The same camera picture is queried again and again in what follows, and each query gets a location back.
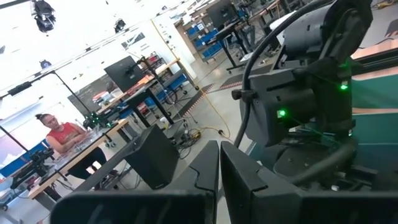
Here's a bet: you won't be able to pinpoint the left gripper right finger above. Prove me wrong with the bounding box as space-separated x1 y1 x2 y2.
220 141 398 224

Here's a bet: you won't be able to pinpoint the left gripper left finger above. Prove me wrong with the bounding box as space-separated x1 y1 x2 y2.
49 139 220 224

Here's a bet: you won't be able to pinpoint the green plastic bin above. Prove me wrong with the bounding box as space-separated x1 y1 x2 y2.
351 73 398 110

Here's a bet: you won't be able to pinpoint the black computer tower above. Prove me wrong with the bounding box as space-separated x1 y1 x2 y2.
124 124 181 190

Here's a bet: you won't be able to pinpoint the dark teal plastic bin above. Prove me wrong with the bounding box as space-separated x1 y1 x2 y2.
248 112 398 175

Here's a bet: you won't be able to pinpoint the black striped floor mat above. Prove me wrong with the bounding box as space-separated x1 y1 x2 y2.
182 82 216 118

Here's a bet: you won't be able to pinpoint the black-legged wooden desk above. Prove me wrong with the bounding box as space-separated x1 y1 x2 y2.
95 57 200 127

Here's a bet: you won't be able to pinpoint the black standing desk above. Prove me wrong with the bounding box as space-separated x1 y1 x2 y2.
213 18 249 73

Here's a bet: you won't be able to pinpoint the long wooden desk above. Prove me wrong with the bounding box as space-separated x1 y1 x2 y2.
27 119 131 210

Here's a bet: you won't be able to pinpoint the black monitor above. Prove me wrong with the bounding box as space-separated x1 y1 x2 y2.
206 0 239 29
103 55 146 93

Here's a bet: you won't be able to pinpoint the white column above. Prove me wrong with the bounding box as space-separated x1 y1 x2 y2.
151 14 197 80

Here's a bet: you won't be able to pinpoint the metal shelf blue bins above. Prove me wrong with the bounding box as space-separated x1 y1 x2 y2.
185 21 224 60

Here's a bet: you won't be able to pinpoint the person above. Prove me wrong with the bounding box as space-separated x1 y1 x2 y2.
35 113 108 180

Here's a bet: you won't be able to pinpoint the small black desk robot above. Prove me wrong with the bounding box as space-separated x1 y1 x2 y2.
10 147 56 190

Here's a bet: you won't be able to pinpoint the tangled black floor cables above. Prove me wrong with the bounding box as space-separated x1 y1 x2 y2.
172 126 203 160

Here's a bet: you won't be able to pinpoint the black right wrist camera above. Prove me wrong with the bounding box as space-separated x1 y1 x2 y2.
231 68 318 147

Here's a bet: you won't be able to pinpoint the black metal table frame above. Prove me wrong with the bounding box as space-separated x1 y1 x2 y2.
351 46 398 76

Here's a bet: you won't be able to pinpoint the yellow cable black plug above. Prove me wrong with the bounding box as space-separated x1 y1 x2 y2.
201 93 233 138

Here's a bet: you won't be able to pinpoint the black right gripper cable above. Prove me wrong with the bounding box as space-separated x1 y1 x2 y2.
233 0 358 186

